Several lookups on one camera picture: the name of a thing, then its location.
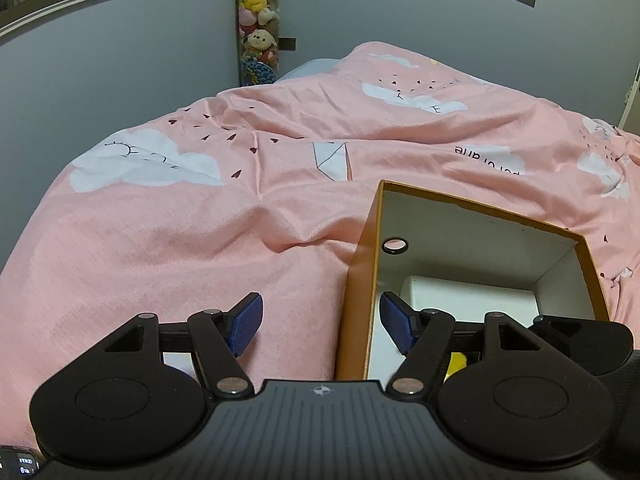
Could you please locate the white box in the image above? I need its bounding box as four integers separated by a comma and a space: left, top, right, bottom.
399, 275, 544, 333

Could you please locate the clear tube of plush toys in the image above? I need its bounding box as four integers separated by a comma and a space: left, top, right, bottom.
236, 0, 282, 87

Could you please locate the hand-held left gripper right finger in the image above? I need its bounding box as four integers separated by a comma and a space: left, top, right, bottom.
379, 291, 538, 398

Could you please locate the yellow plush toy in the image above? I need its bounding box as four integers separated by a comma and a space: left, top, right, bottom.
444, 352, 471, 380

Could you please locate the pink cloud print blanket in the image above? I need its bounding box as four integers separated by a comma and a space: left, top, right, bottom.
0, 40, 640, 453

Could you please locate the orange cardboard box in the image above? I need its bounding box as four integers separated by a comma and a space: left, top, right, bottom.
334, 180, 612, 381

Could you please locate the black device with display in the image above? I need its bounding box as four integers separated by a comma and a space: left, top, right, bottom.
0, 445, 42, 477

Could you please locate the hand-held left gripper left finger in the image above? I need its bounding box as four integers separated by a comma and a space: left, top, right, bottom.
102, 292, 264, 398

